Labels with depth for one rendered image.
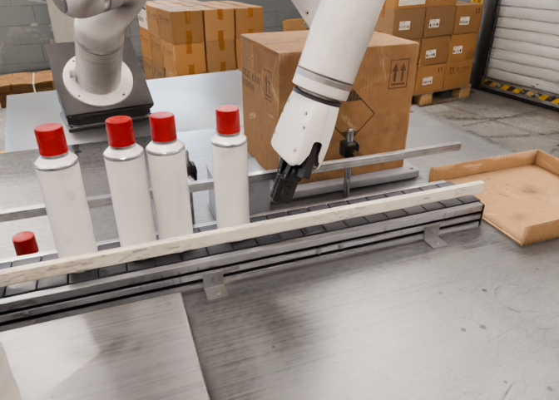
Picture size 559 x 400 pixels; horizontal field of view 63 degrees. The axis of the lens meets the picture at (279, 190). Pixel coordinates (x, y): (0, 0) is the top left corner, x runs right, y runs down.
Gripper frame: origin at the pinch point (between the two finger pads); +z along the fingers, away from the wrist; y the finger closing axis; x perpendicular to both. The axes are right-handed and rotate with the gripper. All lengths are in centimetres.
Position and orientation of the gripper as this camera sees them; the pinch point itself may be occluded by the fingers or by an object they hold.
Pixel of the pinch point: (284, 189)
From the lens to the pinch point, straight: 72.2
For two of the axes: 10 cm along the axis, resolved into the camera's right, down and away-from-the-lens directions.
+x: 8.8, 1.6, 4.4
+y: 3.4, 4.2, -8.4
